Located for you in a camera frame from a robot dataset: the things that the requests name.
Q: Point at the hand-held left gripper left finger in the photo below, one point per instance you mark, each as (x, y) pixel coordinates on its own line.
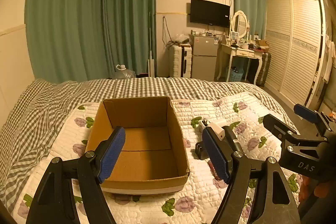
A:
(113, 153)

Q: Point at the white oval mirror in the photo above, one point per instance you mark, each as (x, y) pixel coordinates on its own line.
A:
(240, 23)

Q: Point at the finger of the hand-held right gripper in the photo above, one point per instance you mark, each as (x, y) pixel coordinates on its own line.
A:
(274, 125)
(305, 112)

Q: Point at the wide green curtain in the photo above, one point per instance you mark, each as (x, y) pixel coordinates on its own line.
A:
(65, 16)

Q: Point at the clutter of dressing table items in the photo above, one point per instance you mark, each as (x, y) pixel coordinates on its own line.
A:
(252, 45)

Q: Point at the white dressing table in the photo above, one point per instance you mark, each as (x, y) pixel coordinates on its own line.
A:
(239, 54)

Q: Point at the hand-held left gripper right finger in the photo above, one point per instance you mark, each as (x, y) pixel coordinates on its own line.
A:
(215, 153)

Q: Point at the clear water bottle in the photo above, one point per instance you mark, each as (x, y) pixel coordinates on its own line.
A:
(124, 73)

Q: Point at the brown cardboard box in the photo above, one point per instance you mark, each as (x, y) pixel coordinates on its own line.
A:
(147, 158)

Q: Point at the blue basket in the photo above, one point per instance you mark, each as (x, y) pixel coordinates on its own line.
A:
(235, 75)

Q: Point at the row of items on fridge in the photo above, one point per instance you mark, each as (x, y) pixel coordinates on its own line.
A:
(202, 33)

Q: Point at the grey checked blanket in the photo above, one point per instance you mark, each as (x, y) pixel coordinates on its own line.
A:
(39, 113)

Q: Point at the hanging white clothes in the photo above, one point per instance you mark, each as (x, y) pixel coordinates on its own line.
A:
(329, 56)

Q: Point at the grey small fridge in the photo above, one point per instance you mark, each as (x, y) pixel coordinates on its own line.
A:
(204, 56)

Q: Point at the white suitcase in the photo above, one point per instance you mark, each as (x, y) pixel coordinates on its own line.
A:
(179, 61)

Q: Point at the narrow green curtain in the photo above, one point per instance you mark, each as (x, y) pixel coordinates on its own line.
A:
(249, 3)

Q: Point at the white charger block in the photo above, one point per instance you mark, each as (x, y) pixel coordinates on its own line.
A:
(218, 130)

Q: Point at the person's right hand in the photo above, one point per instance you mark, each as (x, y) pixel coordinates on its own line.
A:
(320, 187)

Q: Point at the small black object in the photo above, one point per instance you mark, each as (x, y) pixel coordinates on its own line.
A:
(200, 151)

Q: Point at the dark checked suitcase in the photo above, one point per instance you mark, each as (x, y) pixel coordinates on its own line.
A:
(263, 69)

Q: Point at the black wall television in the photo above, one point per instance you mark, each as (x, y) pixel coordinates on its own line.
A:
(210, 12)

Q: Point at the white floral quilt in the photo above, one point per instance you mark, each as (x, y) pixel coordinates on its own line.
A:
(210, 200)

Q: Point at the white louvred wardrobe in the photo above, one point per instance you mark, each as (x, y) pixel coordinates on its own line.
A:
(294, 43)

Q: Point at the small white round object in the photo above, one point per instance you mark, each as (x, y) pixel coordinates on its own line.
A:
(204, 123)

